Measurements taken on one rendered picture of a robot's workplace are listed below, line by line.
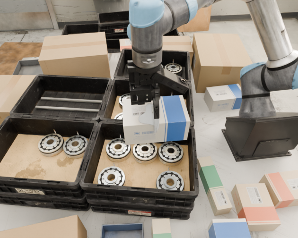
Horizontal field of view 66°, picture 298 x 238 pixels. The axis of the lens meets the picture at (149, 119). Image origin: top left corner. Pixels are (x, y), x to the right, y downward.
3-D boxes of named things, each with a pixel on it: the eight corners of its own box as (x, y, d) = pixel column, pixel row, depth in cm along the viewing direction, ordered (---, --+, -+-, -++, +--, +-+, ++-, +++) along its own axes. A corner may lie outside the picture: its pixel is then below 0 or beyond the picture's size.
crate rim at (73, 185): (99, 124, 98) (99, 120, 96) (79, 189, 77) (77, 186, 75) (10, 118, 100) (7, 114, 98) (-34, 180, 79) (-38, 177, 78)
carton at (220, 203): (195, 165, 108) (197, 157, 103) (207, 163, 108) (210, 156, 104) (214, 216, 91) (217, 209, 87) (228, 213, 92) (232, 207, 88)
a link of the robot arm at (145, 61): (160, 38, 58) (164, 55, 53) (159, 54, 62) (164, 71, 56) (130, 39, 58) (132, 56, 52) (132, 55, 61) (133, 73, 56)
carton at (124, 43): (120, 48, 167) (119, 39, 161) (136, 47, 168) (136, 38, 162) (121, 61, 156) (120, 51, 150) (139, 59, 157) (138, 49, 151)
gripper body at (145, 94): (130, 90, 70) (127, 55, 61) (158, 88, 70) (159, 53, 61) (131, 107, 64) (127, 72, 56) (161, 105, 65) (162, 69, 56)
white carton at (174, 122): (179, 114, 83) (182, 95, 76) (187, 140, 74) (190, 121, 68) (124, 117, 81) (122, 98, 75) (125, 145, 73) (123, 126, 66)
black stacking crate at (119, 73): (186, 68, 143) (188, 52, 135) (188, 99, 123) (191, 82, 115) (124, 65, 146) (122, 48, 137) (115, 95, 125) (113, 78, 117)
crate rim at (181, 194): (194, 130, 95) (194, 126, 94) (198, 199, 75) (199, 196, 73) (100, 124, 98) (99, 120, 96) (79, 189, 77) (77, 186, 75)
